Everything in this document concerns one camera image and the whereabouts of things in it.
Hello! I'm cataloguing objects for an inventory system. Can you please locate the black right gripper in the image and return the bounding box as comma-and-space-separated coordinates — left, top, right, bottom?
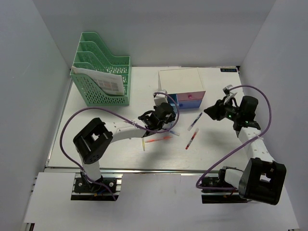
204, 96, 242, 122

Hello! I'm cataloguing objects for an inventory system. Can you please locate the light blue small drawer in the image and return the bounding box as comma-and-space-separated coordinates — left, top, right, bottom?
167, 94, 179, 110

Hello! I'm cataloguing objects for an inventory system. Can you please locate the pink small drawer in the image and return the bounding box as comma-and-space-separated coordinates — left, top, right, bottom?
177, 91, 205, 101

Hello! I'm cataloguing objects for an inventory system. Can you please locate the white mini drawer cabinet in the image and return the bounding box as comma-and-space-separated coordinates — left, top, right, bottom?
157, 67, 206, 110

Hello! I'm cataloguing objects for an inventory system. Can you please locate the booklet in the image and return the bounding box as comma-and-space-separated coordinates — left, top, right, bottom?
72, 66, 125, 96

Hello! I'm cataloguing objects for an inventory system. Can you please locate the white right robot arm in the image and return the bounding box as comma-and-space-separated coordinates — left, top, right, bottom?
201, 96, 286, 205

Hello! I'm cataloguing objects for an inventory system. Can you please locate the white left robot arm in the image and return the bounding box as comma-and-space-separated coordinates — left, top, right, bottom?
73, 103, 176, 192

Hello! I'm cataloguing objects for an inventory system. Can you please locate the orange pen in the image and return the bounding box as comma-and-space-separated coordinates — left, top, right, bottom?
145, 136, 173, 143

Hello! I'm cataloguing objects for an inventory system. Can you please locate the yellow pen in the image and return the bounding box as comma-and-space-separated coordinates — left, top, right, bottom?
141, 138, 145, 151

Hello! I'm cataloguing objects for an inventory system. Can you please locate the blue wide bottom drawer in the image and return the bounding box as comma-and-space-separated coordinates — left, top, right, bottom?
178, 100, 202, 109

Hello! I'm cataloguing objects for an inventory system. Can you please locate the blue white pen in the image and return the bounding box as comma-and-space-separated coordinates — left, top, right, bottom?
187, 112, 203, 131

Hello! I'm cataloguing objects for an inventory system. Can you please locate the red pen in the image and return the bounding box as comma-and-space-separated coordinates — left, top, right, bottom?
185, 128, 199, 150

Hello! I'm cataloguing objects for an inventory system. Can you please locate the black label sticker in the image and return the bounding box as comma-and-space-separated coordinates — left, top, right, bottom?
220, 68, 238, 73

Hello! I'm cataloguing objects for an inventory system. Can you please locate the green plastic file rack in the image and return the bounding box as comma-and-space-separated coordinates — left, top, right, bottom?
70, 32, 132, 106

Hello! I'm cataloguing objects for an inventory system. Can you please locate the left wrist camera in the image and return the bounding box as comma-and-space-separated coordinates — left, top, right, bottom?
154, 90, 168, 106

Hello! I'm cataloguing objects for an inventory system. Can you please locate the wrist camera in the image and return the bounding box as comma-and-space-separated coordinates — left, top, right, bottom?
154, 90, 168, 106
223, 85, 237, 104

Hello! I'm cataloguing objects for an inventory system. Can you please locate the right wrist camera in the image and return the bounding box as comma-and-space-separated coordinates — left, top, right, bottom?
223, 85, 237, 104

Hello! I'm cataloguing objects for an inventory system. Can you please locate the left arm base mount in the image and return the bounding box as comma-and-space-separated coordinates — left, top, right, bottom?
71, 174, 122, 202

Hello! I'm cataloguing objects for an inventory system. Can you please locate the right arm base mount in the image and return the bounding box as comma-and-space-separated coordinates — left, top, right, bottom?
201, 167, 249, 204

